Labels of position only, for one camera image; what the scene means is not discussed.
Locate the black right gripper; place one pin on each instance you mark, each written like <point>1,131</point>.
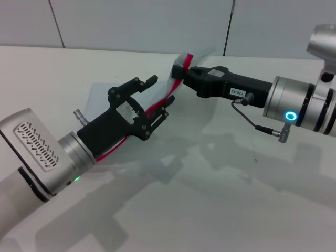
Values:
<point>231,84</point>

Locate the silver connector plug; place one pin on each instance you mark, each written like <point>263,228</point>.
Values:
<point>81,118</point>

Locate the clear red-zip document bag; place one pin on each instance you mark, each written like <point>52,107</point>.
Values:
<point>157,104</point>

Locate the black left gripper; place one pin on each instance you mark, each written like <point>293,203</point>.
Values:
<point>110,126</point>

